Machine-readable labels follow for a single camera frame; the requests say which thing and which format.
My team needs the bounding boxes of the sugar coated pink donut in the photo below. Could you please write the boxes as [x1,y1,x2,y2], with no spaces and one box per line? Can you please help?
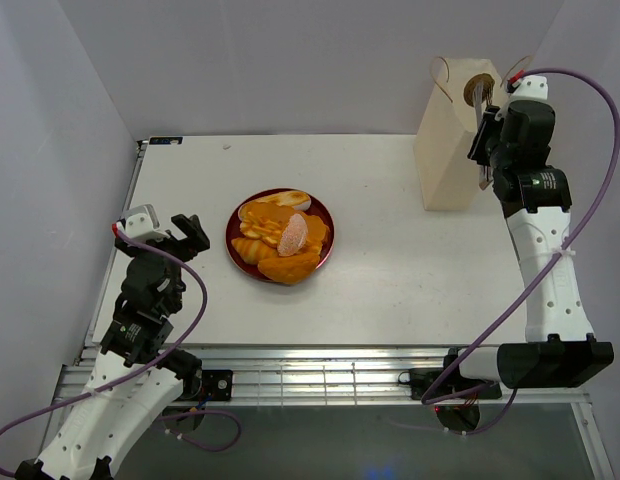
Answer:
[277,214,308,257]

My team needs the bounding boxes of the metal serving tongs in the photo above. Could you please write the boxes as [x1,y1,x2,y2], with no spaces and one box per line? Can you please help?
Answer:
[472,74,494,190]

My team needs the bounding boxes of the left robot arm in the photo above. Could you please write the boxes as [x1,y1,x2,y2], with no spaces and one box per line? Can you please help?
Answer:
[15,205,210,479]

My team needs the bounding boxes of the long white baguette bread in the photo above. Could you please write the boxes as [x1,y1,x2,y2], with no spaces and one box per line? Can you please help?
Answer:
[255,190,312,211]

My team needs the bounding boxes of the brown chocolate croissant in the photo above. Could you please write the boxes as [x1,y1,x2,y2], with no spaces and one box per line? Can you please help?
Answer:
[463,73,495,107]

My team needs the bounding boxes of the round orange bun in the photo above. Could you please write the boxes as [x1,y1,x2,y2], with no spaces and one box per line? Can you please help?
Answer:
[257,253,320,285]

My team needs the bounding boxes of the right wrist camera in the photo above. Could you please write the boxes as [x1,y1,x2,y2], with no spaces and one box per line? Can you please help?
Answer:
[506,74,548,103]

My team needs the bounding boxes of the striped orange croissant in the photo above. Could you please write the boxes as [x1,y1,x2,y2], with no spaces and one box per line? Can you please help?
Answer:
[231,237,278,265]

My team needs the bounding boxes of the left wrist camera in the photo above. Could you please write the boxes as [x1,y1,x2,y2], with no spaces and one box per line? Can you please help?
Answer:
[112,204,167,243]

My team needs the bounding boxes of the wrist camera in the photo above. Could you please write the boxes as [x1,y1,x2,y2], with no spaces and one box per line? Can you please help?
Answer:
[506,74,548,103]
[112,204,167,243]

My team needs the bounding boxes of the braided orange pastry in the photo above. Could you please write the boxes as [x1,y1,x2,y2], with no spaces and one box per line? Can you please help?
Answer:
[239,214,289,248]

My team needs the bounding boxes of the cream paper bag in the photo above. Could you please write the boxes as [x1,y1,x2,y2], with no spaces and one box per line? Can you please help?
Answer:
[413,56,506,211]

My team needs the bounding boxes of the aluminium table frame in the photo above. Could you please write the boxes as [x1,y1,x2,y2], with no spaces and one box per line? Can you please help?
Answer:
[49,137,616,480]

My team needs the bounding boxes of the dark red round plate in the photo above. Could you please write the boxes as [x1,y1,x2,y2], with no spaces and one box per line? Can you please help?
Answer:
[225,188,335,283]

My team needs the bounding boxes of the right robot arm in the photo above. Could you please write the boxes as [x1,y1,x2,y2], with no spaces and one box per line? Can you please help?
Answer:
[174,135,592,397]

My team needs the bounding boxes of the flat orange bread slice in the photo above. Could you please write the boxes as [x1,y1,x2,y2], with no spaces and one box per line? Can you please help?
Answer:
[241,202,330,254]

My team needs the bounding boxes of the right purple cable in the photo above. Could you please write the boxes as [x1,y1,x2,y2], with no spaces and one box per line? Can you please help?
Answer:
[389,68,620,437]

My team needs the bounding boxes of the black label sticker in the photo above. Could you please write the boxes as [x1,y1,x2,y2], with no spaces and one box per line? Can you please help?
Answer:
[148,136,183,145]

